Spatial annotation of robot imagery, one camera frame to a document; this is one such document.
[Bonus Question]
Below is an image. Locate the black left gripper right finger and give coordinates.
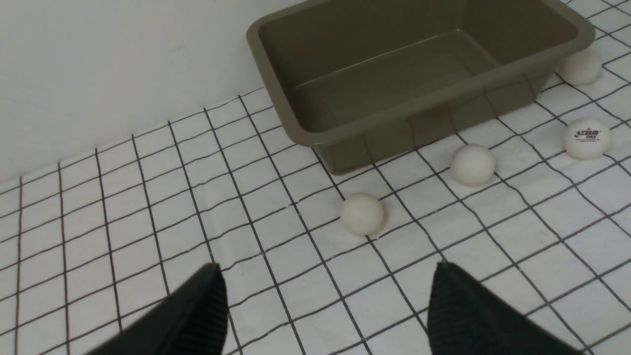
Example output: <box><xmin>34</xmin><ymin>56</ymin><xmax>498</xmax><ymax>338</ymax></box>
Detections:
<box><xmin>427</xmin><ymin>261</ymin><xmax>579</xmax><ymax>355</ymax></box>

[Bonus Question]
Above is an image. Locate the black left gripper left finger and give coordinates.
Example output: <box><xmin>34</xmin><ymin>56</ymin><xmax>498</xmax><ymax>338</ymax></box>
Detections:
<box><xmin>90</xmin><ymin>263</ymin><xmax>228</xmax><ymax>355</ymax></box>

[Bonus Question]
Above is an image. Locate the white ping-pong ball with logo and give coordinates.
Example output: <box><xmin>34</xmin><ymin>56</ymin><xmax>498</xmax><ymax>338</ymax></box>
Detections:
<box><xmin>563</xmin><ymin>117</ymin><xmax>613</xmax><ymax>160</ymax></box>

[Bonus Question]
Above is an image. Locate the white grid-pattern tablecloth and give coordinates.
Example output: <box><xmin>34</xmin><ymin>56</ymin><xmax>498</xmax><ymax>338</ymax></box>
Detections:
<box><xmin>1</xmin><ymin>0</ymin><xmax>630</xmax><ymax>355</ymax></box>

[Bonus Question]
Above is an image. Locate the olive green plastic bin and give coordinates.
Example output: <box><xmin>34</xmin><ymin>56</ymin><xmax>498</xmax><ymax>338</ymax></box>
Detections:
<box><xmin>246</xmin><ymin>0</ymin><xmax>595</xmax><ymax>175</ymax></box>

